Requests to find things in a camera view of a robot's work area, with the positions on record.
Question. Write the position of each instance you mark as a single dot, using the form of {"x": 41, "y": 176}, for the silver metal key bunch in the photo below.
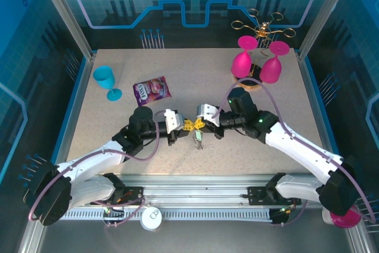
{"x": 197, "y": 138}

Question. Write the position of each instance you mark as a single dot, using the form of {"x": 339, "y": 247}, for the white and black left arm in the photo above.
{"x": 89, "y": 158}

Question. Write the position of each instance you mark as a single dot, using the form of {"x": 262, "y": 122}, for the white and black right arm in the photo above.
{"x": 296, "y": 143}

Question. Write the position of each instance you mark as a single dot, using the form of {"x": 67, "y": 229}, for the purple candy bag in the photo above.
{"x": 151, "y": 90}

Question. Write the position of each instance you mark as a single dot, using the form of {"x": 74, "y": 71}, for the pink plastic goblet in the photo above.
{"x": 241, "y": 62}
{"x": 272, "y": 69}

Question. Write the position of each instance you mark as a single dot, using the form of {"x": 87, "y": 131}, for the blue plastic goblet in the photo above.
{"x": 103, "y": 78}

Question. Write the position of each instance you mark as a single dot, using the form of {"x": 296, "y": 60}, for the white round cap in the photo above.
{"x": 151, "y": 220}

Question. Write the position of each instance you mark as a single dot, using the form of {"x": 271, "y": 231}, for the pink and white cup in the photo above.
{"x": 346, "y": 220}

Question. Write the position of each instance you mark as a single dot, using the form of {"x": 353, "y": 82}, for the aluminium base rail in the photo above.
{"x": 192, "y": 188}

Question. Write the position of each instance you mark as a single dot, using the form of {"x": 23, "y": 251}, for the aluminium frame post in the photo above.
{"x": 325, "y": 13}
{"x": 65, "y": 13}

